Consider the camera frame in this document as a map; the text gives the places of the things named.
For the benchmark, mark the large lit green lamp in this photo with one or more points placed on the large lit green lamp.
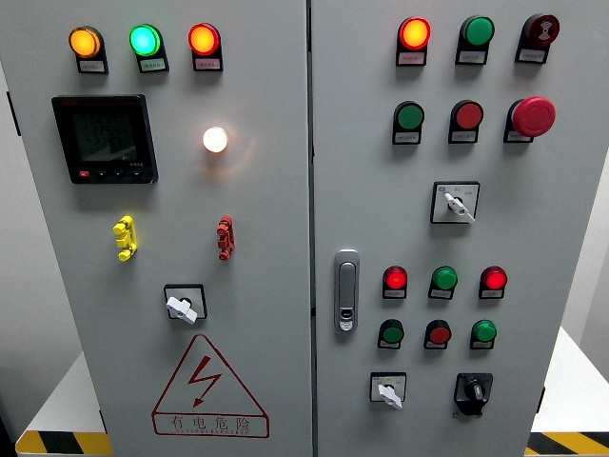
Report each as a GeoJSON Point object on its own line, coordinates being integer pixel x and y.
{"type": "Point", "coordinates": [145, 40]}

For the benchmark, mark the dark red buzzer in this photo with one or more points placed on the dark red buzzer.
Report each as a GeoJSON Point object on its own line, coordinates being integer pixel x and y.
{"type": "Point", "coordinates": [542, 30]}

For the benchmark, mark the turn switch black knob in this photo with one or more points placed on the turn switch black knob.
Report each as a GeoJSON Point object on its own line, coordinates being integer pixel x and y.
{"type": "Point", "coordinates": [474, 391]}

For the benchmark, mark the flat red push button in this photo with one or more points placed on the flat red push button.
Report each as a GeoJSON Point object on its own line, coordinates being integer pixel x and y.
{"type": "Point", "coordinates": [468, 115]}

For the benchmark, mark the flat green push button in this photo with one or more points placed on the flat green push button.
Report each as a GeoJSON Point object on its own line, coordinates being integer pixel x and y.
{"type": "Point", "coordinates": [410, 116]}

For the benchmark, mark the white round lamp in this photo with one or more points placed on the white round lamp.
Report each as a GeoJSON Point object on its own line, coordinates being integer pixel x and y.
{"type": "Point", "coordinates": [215, 139]}

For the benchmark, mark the black door hinge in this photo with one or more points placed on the black door hinge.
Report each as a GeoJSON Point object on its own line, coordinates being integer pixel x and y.
{"type": "Point", "coordinates": [13, 114]}
{"type": "Point", "coordinates": [103, 421]}
{"type": "Point", "coordinates": [541, 400]}

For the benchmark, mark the small red round lamp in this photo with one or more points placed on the small red round lamp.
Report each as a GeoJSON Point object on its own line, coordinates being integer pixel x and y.
{"type": "Point", "coordinates": [495, 278]}
{"type": "Point", "coordinates": [396, 278]}

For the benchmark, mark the large green domed button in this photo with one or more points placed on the large green domed button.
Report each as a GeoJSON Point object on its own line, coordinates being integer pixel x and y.
{"type": "Point", "coordinates": [478, 31]}

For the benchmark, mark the small label plate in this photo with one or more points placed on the small label plate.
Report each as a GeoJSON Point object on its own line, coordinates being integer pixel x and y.
{"type": "Point", "coordinates": [439, 294]}
{"type": "Point", "coordinates": [434, 346]}
{"type": "Point", "coordinates": [92, 66]}
{"type": "Point", "coordinates": [463, 136]}
{"type": "Point", "coordinates": [394, 293]}
{"type": "Point", "coordinates": [387, 345]}
{"type": "Point", "coordinates": [516, 137]}
{"type": "Point", "coordinates": [153, 65]}
{"type": "Point", "coordinates": [490, 294]}
{"type": "Point", "coordinates": [208, 64]}
{"type": "Point", "coordinates": [471, 57]}
{"type": "Point", "coordinates": [411, 58]}
{"type": "Point", "coordinates": [406, 137]}
{"type": "Point", "coordinates": [531, 55]}
{"type": "Point", "coordinates": [480, 345]}

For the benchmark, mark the small green push button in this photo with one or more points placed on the small green push button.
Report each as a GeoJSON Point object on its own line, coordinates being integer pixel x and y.
{"type": "Point", "coordinates": [392, 333]}

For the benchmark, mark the silver door lock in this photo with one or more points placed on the silver door lock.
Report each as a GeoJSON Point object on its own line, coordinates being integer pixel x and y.
{"type": "Point", "coordinates": [347, 285]}

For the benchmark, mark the pale grey door with lock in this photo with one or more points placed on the pale grey door with lock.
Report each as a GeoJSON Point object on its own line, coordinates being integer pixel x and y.
{"type": "Point", "coordinates": [371, 214]}

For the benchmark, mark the pale grey door with display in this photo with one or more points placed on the pale grey door with display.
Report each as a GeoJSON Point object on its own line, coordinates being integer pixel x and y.
{"type": "Point", "coordinates": [266, 190]}

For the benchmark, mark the black yellow striped tape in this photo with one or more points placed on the black yellow striped tape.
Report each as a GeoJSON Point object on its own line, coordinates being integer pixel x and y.
{"type": "Point", "coordinates": [62, 443]}
{"type": "Point", "coordinates": [571, 443]}

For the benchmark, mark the large red stop button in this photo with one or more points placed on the large red stop button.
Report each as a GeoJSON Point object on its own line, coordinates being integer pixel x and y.
{"type": "Point", "coordinates": [534, 116]}

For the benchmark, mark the red warning triangle sign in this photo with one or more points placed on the red warning triangle sign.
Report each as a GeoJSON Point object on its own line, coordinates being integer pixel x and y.
{"type": "Point", "coordinates": [209, 423]}

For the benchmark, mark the black display meter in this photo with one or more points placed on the black display meter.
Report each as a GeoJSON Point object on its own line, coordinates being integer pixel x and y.
{"type": "Point", "coordinates": [104, 138]}

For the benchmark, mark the small red push button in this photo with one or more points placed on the small red push button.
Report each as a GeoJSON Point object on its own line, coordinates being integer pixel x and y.
{"type": "Point", "coordinates": [439, 334]}

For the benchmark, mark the large red lamp beside button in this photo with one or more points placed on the large red lamp beside button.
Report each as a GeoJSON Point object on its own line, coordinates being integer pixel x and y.
{"type": "Point", "coordinates": [414, 33]}

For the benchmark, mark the large red lamp beside green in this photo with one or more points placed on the large red lamp beside green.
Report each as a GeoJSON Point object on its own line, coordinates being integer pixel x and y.
{"type": "Point", "coordinates": [203, 39]}

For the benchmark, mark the small green round lamp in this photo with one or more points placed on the small green round lamp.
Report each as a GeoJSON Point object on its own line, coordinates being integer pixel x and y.
{"type": "Point", "coordinates": [485, 331]}
{"type": "Point", "coordinates": [445, 279]}

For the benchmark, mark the large yellow round lamp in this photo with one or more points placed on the large yellow round lamp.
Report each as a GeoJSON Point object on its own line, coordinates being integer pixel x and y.
{"type": "Point", "coordinates": [84, 42]}

